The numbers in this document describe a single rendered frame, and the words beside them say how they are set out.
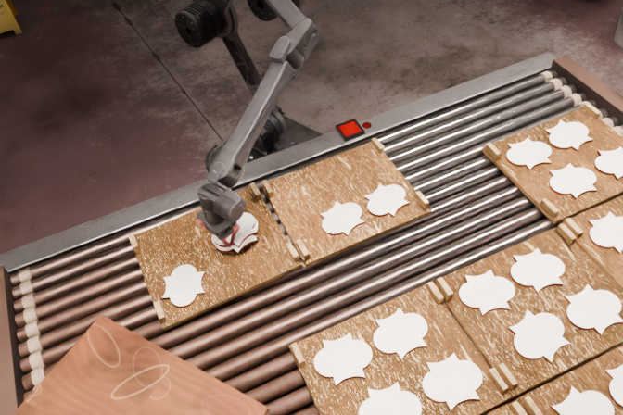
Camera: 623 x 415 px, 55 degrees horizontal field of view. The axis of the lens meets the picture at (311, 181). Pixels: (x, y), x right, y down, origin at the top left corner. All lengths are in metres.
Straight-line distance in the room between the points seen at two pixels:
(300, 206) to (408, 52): 2.37
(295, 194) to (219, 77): 2.22
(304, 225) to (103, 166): 2.01
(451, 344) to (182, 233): 0.83
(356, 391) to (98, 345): 0.62
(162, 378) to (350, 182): 0.82
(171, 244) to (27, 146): 2.25
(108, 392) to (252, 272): 0.48
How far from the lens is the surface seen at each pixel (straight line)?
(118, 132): 3.77
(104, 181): 3.49
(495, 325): 1.60
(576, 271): 1.74
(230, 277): 1.69
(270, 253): 1.72
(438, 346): 1.55
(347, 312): 1.61
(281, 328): 1.60
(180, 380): 1.45
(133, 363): 1.50
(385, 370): 1.51
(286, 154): 2.01
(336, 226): 1.74
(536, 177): 1.94
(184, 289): 1.69
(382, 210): 1.77
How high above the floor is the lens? 2.30
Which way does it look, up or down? 47 degrees down
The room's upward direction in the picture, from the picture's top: 7 degrees counter-clockwise
